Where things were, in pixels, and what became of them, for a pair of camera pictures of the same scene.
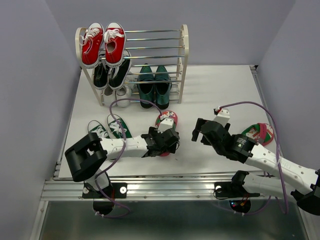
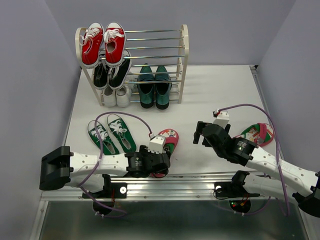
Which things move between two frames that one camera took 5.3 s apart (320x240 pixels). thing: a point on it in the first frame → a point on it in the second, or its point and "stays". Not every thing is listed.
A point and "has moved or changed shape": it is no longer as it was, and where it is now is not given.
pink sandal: x=171 y=114 has moved or changed shape
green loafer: x=146 y=91 stays
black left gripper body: x=170 y=149 → x=143 y=150
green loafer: x=162 y=89 stays
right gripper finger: x=227 y=126 stays
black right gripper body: x=218 y=148 stays
